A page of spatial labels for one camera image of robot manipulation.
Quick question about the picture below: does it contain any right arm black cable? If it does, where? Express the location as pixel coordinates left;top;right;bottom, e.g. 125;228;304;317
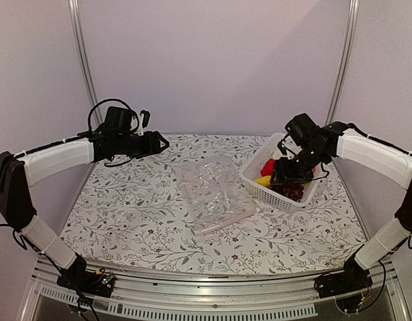
356;257;387;314

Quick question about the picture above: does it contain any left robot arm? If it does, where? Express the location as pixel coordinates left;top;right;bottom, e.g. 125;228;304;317
0;131;169;290

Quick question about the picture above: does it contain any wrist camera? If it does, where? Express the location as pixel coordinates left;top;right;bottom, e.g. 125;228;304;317
285;113;319;148
102;106;139;136

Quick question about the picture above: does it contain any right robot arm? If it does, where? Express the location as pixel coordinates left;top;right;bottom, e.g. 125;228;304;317
270;114;412;292

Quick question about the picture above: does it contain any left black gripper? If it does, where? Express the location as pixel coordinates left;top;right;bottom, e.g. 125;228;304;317
116;130;171;159

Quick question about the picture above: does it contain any left aluminium post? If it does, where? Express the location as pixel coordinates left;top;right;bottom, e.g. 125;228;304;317
68;0;98;107

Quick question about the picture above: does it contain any clear zip top bag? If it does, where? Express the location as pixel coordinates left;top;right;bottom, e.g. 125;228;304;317
175;155;257;236

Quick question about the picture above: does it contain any right aluminium post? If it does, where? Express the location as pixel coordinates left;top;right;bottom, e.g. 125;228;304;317
325;0;360;124

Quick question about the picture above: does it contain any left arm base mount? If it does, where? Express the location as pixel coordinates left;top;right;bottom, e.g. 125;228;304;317
57;268;116;298

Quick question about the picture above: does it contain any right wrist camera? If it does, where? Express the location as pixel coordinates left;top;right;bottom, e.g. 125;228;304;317
285;113;319;148

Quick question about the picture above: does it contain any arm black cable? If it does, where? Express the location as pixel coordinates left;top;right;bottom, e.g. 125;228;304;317
356;257;387;314
87;98;135;134

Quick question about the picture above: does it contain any aluminium front rail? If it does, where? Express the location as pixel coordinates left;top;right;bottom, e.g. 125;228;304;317
20;258;412;320

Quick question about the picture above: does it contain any floral tablecloth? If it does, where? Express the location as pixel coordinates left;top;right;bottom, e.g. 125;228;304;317
60;134;365;275

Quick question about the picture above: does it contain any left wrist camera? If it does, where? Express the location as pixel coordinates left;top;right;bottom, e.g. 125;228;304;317
102;106;139;136

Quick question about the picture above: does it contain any red bell pepper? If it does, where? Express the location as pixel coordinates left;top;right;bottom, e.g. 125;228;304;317
260;158;276;177

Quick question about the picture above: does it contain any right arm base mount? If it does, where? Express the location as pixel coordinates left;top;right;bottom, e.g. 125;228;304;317
314;267;373;314

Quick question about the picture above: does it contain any white plastic basket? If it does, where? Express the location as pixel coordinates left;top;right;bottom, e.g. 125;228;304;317
239;132;328;213

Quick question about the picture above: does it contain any dark red grapes bunch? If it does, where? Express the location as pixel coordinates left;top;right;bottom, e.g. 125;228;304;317
271;184;304;201

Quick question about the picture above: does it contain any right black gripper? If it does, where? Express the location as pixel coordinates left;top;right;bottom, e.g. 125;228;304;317
271;144;328;185

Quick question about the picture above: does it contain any aluminium post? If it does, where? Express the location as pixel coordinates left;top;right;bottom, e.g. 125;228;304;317
68;0;98;107
325;0;360;124

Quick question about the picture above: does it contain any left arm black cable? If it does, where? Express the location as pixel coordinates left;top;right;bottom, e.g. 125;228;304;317
87;98;135;134

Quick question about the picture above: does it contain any yellow corn front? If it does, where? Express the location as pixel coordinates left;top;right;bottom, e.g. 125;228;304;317
254;175;271;188

